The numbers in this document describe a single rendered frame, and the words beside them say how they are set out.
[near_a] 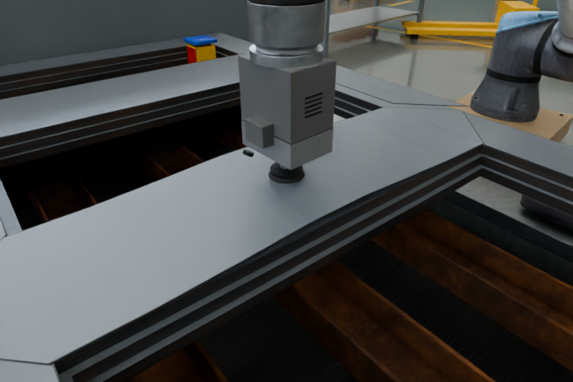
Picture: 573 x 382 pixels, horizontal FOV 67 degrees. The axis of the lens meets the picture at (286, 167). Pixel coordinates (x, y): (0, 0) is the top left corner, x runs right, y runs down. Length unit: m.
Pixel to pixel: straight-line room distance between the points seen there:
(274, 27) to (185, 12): 0.90
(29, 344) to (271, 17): 0.33
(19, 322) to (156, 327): 0.10
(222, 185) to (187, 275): 0.14
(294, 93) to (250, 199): 0.13
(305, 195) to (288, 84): 0.13
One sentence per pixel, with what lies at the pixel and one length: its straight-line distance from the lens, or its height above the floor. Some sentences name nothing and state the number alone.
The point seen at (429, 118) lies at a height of 0.86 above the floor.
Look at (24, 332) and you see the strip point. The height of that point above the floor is 0.86.
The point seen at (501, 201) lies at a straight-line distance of 0.89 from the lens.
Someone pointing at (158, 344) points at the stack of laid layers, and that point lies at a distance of 0.39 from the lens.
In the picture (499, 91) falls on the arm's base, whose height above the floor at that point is 0.79.
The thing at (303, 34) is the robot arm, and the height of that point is 1.04.
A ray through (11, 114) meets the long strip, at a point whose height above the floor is 0.86.
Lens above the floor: 1.12
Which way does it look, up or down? 29 degrees down
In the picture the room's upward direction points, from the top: straight up
